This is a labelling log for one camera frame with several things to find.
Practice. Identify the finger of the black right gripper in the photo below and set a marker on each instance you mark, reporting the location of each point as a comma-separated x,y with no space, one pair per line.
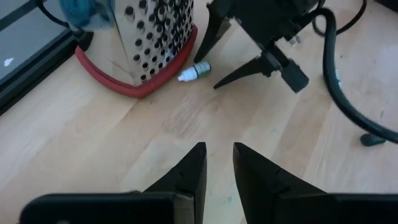
242,73
214,34

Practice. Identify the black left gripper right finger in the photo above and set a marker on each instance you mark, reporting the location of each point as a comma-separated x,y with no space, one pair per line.
258,186

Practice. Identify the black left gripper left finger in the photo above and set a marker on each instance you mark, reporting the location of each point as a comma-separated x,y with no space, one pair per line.
189,186

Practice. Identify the white dropper bottle dark label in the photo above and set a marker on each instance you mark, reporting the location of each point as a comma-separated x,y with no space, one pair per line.
196,72

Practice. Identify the red metal box grater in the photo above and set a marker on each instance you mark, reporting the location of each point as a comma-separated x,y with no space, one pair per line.
146,46

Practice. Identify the black table frame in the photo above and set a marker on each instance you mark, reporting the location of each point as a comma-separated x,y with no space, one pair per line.
28,68

